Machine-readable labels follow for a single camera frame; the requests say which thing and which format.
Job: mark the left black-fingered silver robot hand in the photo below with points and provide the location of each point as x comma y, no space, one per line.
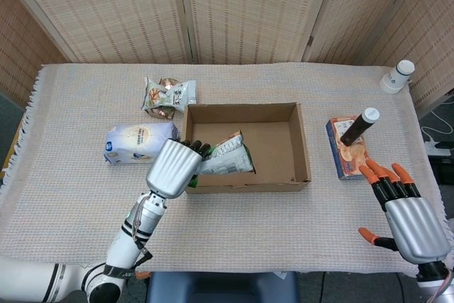
172,168

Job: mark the right orange-tipped silver robot hand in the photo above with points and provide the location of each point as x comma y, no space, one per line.
416,228

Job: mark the blue white snack bag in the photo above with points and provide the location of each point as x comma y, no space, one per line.
134,141

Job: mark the green snack packet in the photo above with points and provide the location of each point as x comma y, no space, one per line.
230,161

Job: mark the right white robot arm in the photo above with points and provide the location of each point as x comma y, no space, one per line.
432,274

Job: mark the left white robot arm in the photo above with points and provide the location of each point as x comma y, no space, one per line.
124,249

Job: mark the cardboard box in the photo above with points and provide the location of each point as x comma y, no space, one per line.
276,140

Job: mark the white and green snack bag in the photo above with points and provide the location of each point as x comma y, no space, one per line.
159,95

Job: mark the white power strip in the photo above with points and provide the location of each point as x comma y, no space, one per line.
438,147

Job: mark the orange and blue biscuit box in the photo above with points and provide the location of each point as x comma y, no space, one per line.
349,159

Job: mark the small orange object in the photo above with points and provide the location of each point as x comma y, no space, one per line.
142,275

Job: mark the beige woven tablecloth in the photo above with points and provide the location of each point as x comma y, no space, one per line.
266,232

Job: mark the brown bottle with white cap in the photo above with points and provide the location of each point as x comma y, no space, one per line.
358,127

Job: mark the white plastic bottle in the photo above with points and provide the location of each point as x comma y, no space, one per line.
395,77

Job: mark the woven folding screen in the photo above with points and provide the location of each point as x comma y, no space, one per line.
248,12

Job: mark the metal screen hinge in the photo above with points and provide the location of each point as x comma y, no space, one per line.
311,41

